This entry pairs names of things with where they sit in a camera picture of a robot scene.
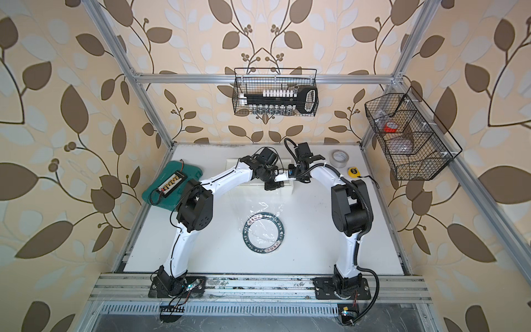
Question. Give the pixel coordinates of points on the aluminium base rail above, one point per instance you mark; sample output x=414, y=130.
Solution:
x=394, y=289

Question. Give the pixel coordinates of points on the green plastic tool case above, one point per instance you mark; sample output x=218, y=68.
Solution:
x=169, y=203

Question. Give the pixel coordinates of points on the black wire basket right wall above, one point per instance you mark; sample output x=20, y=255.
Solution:
x=422, y=147

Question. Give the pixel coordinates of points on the yellow tape measure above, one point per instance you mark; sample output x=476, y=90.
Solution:
x=353, y=172

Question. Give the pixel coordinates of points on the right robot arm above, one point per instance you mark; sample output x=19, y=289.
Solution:
x=351, y=213

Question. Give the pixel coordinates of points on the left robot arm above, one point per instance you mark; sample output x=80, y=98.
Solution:
x=194, y=211

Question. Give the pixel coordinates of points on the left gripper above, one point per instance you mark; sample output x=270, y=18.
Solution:
x=274, y=185

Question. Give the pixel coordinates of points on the red capped item in basket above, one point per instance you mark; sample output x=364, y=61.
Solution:
x=390, y=127

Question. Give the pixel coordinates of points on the green rimmed white plate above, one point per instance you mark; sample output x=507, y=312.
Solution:
x=263, y=233

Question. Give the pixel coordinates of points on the black wire basket back wall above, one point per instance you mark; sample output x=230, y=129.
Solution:
x=259, y=78

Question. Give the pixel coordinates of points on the clear tape roll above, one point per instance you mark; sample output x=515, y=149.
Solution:
x=339, y=158

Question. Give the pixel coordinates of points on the clear plastic wrap sheet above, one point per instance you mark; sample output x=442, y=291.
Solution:
x=249, y=201

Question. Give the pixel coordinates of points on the black charger board with cables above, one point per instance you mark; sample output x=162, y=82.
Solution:
x=171, y=178

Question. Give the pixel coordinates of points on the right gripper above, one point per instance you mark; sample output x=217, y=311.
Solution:
x=293, y=167

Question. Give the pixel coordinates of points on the black wire basket wall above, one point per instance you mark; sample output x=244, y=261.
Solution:
x=259, y=78
x=422, y=147

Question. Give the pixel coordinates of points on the black socket set holder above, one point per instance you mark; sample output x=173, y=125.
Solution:
x=300, y=99

